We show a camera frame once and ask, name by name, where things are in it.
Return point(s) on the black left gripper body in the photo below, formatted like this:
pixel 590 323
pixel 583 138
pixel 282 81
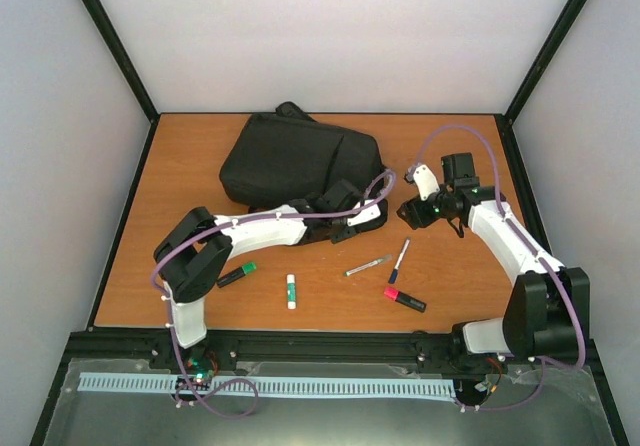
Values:
pixel 336 228

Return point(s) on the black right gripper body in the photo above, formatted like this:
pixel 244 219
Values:
pixel 416 211

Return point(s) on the black student backpack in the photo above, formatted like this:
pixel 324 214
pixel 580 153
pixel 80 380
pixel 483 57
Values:
pixel 286 157

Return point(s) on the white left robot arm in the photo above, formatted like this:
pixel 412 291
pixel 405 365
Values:
pixel 191 258

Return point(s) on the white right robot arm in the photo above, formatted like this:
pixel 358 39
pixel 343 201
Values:
pixel 547 313

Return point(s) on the green tipped white marker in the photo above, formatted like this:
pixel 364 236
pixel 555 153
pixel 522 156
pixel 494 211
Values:
pixel 370 264

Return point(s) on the blue capped white pen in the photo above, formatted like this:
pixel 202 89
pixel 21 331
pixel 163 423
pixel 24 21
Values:
pixel 395 270

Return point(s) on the white green glue stick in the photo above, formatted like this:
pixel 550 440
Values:
pixel 291 292

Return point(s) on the pink highlighter marker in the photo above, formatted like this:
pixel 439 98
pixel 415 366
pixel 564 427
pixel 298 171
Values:
pixel 404 299

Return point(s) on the green highlighter marker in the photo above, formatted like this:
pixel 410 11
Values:
pixel 236 274

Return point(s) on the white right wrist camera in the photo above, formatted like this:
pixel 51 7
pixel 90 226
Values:
pixel 424 179

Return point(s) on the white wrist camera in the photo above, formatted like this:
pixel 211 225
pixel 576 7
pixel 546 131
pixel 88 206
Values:
pixel 424 179
pixel 370 212

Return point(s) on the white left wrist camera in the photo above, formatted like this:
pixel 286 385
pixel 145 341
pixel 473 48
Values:
pixel 370 212

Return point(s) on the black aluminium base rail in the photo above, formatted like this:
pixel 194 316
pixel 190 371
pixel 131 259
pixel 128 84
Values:
pixel 234 350

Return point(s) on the right black frame post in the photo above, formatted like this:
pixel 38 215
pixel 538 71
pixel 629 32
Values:
pixel 556 36

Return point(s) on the black frame post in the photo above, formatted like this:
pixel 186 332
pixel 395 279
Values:
pixel 114 44
pixel 556 36

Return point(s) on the light blue cable duct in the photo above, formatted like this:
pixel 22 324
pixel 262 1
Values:
pixel 271 387

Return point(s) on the left black frame post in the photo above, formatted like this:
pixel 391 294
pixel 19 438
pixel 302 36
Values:
pixel 114 44

